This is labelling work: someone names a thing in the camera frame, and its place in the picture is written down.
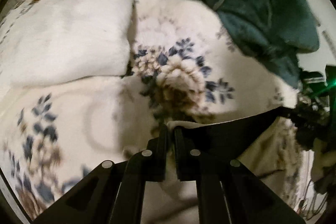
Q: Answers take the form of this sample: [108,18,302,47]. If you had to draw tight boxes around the white pillow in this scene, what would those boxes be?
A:
[1,0,133,86]

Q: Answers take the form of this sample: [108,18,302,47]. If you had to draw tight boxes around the cream white small garment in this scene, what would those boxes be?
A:
[141,116,302,223]

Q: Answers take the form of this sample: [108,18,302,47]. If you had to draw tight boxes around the floral cream bed blanket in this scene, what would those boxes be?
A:
[1,0,298,220]

